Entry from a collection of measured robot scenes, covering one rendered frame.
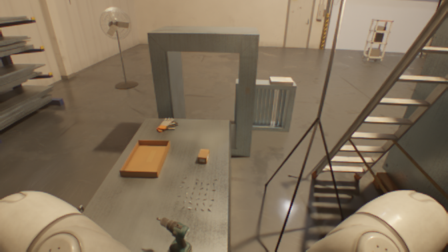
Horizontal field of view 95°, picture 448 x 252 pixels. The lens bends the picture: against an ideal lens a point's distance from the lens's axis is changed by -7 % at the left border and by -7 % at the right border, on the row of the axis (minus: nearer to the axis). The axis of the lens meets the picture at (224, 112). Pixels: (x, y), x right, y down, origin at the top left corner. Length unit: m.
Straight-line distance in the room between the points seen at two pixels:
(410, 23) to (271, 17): 5.98
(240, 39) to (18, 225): 2.22
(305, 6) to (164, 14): 5.97
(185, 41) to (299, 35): 8.40
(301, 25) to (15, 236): 10.39
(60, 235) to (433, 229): 0.63
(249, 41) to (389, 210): 2.11
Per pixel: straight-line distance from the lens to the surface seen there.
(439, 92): 2.08
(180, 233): 1.24
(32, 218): 0.54
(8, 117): 4.82
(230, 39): 2.42
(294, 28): 10.44
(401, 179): 2.96
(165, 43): 2.57
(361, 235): 0.44
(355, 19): 11.37
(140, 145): 2.25
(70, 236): 0.44
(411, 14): 12.50
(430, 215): 0.58
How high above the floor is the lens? 1.89
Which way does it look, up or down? 27 degrees down
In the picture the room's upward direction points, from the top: 1 degrees clockwise
